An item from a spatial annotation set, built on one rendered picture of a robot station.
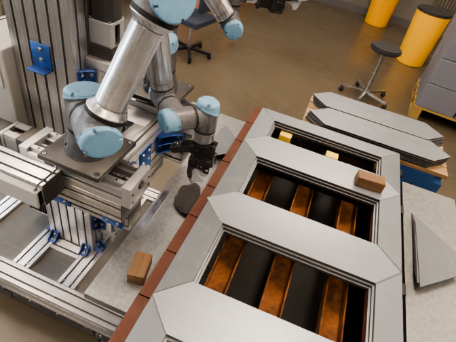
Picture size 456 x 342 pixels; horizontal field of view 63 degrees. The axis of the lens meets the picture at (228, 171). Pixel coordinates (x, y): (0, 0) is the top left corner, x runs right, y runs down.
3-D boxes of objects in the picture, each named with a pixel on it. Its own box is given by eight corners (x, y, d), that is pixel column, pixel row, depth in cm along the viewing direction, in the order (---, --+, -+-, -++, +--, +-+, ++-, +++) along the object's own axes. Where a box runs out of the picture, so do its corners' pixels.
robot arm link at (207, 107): (191, 95, 118) (214, 92, 122) (187, 123, 125) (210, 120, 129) (201, 108, 113) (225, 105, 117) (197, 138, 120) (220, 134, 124)
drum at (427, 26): (425, 72, 520) (455, 20, 473) (393, 62, 526) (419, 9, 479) (423, 60, 554) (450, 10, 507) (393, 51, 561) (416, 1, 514)
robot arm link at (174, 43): (145, 71, 149) (146, 38, 140) (148, 56, 159) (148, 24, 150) (176, 74, 151) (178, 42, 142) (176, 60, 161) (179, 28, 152)
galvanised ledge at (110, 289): (251, 128, 219) (252, 124, 218) (137, 321, 122) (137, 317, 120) (219, 117, 222) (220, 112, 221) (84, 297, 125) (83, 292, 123)
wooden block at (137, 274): (136, 258, 136) (136, 250, 133) (152, 262, 136) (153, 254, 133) (126, 282, 129) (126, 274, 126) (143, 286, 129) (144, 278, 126)
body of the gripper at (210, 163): (207, 176, 132) (212, 150, 124) (185, 168, 133) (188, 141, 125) (215, 164, 137) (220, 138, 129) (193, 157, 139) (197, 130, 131)
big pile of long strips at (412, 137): (440, 137, 222) (446, 129, 218) (447, 176, 192) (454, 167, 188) (312, 95, 234) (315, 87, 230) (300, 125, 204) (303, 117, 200)
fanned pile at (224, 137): (245, 132, 210) (247, 126, 207) (221, 172, 181) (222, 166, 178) (225, 125, 212) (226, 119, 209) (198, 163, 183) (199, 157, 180)
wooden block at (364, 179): (380, 184, 167) (385, 176, 164) (381, 193, 163) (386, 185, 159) (354, 177, 168) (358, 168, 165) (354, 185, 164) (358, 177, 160)
